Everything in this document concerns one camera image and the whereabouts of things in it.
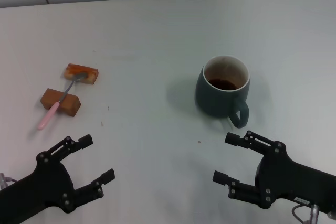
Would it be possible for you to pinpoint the gripper cable with plug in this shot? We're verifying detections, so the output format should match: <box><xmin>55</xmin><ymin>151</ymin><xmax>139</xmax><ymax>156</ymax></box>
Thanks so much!
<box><xmin>291</xmin><ymin>204</ymin><xmax>320</xmax><ymax>224</ymax></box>
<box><xmin>0</xmin><ymin>173</ymin><xmax>18</xmax><ymax>190</ymax></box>

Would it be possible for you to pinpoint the grey ceramic cup with coffee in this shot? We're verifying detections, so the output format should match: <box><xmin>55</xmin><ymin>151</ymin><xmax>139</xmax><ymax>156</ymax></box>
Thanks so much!
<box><xmin>194</xmin><ymin>55</ymin><xmax>251</xmax><ymax>129</ymax></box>

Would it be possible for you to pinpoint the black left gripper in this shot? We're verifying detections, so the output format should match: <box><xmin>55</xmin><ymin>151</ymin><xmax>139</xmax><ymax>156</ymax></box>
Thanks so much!
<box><xmin>0</xmin><ymin>134</ymin><xmax>116</xmax><ymax>224</ymax></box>

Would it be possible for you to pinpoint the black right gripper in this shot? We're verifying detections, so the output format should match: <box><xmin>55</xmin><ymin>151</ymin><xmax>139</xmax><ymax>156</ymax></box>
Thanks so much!
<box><xmin>212</xmin><ymin>130</ymin><xmax>336</xmax><ymax>213</ymax></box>

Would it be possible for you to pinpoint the right gripper cable with plug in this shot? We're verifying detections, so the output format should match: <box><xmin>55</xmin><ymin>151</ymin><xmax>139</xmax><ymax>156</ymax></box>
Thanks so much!
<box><xmin>291</xmin><ymin>204</ymin><xmax>320</xmax><ymax>224</ymax></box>

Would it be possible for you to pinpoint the pink handled metal spoon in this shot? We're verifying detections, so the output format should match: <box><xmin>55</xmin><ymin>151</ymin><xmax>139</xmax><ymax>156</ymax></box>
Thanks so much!
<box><xmin>36</xmin><ymin>72</ymin><xmax>89</xmax><ymax>131</ymax></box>

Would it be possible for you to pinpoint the light wooden block orange stain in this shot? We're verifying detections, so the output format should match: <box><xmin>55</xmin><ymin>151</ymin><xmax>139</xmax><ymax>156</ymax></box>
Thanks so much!
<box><xmin>63</xmin><ymin>63</ymin><xmax>99</xmax><ymax>86</ymax></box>

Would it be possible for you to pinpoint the dark brown wooden bridge block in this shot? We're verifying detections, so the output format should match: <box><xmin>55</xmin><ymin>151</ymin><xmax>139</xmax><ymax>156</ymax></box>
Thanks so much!
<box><xmin>40</xmin><ymin>88</ymin><xmax>81</xmax><ymax>117</ymax></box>

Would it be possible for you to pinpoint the left gripper cable with plug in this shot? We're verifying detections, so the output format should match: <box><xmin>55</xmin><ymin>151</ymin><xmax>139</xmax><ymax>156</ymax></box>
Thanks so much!
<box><xmin>0</xmin><ymin>173</ymin><xmax>18</xmax><ymax>190</ymax></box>

